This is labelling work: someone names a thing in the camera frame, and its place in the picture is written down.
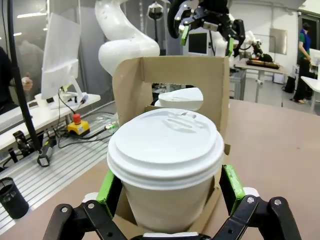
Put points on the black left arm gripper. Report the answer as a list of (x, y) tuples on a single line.
[(212, 12)]

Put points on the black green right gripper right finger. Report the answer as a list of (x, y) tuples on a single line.
[(252, 215)]

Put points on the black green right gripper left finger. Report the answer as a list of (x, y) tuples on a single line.
[(100, 217)]

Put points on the brown cardboard cup carrier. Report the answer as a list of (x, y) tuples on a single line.
[(175, 72)]

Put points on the white plastic cup lid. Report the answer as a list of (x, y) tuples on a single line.
[(162, 150), (182, 98)]

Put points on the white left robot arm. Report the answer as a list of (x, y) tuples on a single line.
[(120, 42)]

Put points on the dark clothed person's hand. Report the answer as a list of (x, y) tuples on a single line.
[(28, 82)]

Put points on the background white framed monitor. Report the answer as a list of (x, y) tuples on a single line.
[(197, 43)]

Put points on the black tray with objects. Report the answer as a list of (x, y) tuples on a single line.
[(262, 63)]

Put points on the black dome lamp on pole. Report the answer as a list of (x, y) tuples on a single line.
[(155, 12)]

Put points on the background work table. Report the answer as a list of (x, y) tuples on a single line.
[(262, 72)]

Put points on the black grey handheld tool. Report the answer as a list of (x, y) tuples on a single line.
[(47, 152)]

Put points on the black cylindrical holder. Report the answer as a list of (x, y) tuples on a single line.
[(12, 197)]

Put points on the black bag on floor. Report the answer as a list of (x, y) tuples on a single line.
[(290, 84)]

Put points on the yellow emergency stop button box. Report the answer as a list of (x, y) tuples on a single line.
[(78, 126)]

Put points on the person in green shirt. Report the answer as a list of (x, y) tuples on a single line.
[(304, 62)]

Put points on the black clamp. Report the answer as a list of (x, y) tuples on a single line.
[(21, 146)]

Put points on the white table at edge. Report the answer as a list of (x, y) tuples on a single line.
[(312, 87)]

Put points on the white side desk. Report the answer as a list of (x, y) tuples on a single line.
[(15, 122)]

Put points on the white computer monitor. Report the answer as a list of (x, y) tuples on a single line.
[(60, 55)]

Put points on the black stand pole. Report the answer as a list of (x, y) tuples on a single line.
[(22, 87)]

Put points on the grey wall panel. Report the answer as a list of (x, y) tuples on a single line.
[(278, 41)]

